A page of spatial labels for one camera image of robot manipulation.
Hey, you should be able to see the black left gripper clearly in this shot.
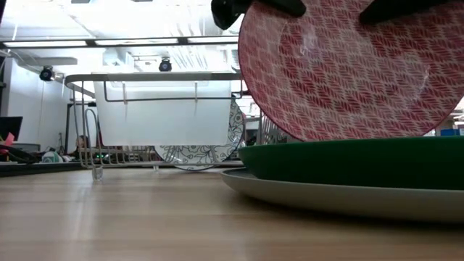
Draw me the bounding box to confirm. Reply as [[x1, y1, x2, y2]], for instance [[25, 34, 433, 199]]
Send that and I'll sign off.
[[210, 0, 307, 31]]

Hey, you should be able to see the red white patterned plate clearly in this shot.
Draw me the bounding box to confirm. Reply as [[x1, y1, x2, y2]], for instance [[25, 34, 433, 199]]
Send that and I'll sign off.
[[237, 0, 464, 143]]

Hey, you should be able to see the green plate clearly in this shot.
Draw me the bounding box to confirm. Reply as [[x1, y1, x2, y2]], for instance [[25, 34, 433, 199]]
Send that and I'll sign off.
[[237, 136, 464, 191]]

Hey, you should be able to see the black white floral plate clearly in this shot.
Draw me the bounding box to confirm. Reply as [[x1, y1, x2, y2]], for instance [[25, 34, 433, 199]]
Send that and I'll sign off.
[[153, 98, 245, 172]]

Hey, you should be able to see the large grey plate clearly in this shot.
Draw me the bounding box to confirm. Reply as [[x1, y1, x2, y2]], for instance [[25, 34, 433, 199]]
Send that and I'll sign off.
[[220, 167, 464, 224]]

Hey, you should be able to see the black overhead beam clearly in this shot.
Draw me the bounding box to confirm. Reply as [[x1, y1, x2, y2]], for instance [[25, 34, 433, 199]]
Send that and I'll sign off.
[[0, 33, 241, 49]]

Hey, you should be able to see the white plastic cutlery caddy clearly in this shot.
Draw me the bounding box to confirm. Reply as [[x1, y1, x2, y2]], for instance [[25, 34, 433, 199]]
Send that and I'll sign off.
[[93, 80, 233, 147]]

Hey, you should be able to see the person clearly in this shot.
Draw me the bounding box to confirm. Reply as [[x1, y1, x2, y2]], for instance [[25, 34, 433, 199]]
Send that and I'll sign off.
[[74, 135, 91, 160]]

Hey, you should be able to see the small black monitor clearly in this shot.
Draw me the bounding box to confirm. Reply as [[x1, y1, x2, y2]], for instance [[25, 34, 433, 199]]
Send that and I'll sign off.
[[0, 116, 24, 143]]

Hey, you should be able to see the light grey wire dish rack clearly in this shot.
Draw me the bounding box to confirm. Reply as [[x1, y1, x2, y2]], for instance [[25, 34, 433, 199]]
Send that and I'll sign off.
[[64, 71, 291, 181]]

